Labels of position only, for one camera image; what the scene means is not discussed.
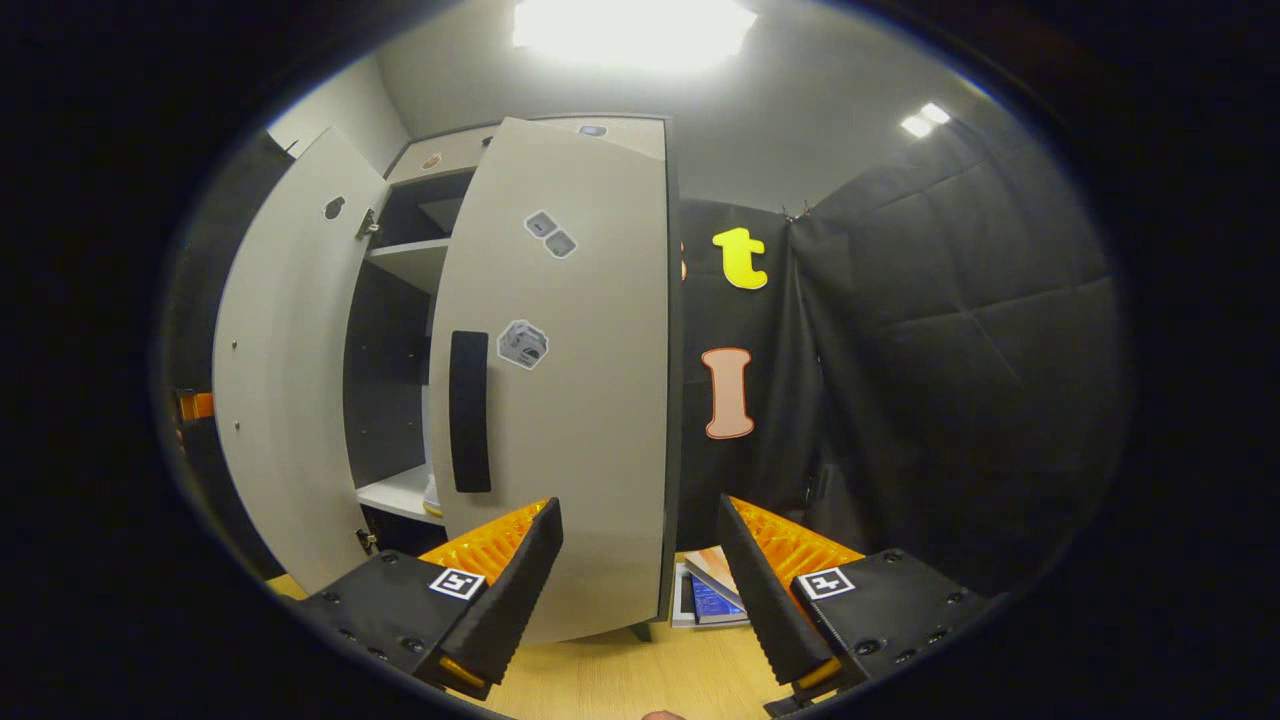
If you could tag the small ceiling light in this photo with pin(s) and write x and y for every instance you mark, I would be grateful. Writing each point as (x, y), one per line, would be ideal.
(924, 120)

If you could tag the white shoe yellow sole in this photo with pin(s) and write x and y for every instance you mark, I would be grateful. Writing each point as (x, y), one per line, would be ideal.
(433, 497)

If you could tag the black backdrop cloth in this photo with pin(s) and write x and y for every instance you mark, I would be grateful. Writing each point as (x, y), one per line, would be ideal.
(950, 380)

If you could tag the grey shoe cabinet door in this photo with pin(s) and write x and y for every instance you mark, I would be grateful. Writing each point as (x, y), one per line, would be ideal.
(590, 400)
(290, 380)

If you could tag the small black clip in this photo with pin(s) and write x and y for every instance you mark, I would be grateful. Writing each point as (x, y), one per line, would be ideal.
(797, 212)

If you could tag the white orange cover book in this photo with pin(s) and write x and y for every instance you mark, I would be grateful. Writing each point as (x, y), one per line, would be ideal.
(712, 565)

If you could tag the grey shoe cabinet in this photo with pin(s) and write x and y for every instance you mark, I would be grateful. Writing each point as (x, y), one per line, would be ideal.
(385, 380)

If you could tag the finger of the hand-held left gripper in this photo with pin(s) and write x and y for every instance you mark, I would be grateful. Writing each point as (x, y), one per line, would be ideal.
(197, 406)

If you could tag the grey cabinet shelf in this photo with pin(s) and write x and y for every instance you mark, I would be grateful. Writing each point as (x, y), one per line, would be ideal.
(395, 492)
(415, 262)

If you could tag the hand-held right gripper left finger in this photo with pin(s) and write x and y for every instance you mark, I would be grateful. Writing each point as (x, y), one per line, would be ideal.
(510, 600)

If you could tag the large ceiling light panel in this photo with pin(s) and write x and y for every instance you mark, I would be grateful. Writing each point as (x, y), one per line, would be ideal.
(630, 35)

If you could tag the blue cover book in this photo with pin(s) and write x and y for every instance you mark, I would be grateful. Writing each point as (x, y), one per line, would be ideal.
(715, 603)

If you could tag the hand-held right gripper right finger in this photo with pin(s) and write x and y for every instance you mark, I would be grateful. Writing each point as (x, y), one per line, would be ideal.
(765, 600)

